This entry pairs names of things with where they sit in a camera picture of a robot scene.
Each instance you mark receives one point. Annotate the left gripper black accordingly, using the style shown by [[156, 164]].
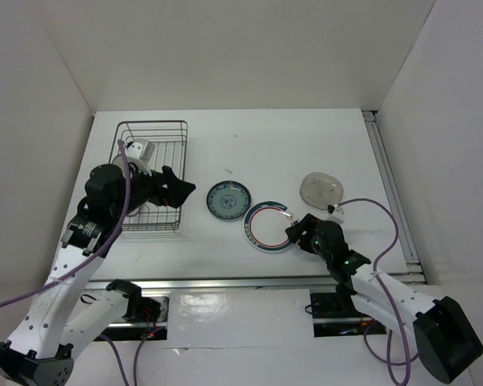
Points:
[[175, 191]]

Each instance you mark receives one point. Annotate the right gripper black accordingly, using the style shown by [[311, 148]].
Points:
[[307, 224]]

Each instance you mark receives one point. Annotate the white plate red green rim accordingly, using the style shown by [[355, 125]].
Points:
[[265, 224]]

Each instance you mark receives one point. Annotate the clear glass plate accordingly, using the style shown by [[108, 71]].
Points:
[[320, 190]]

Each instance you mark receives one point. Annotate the blue patterned plate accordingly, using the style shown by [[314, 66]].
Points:
[[228, 200]]

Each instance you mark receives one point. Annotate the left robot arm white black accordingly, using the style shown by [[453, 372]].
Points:
[[43, 348]]

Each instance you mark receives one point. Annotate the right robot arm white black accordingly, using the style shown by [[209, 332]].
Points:
[[437, 330]]

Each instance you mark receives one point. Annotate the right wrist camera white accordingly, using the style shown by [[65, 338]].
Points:
[[335, 214]]

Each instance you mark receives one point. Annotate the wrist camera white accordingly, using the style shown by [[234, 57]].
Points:
[[138, 155], [335, 214]]

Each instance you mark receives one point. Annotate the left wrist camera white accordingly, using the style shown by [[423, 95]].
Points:
[[138, 155]]

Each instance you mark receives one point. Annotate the wire dish rack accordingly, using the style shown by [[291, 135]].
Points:
[[170, 138]]

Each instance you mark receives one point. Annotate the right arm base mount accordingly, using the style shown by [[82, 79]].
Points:
[[332, 316]]

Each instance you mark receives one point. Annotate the aluminium rail front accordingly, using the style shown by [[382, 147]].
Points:
[[236, 283]]

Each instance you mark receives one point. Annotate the aluminium rail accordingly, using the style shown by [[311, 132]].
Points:
[[405, 239], [236, 283]]

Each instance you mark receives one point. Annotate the aluminium rail right side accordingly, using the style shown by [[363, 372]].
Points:
[[405, 239]]

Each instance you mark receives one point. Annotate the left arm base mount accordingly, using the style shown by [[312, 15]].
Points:
[[150, 323]]

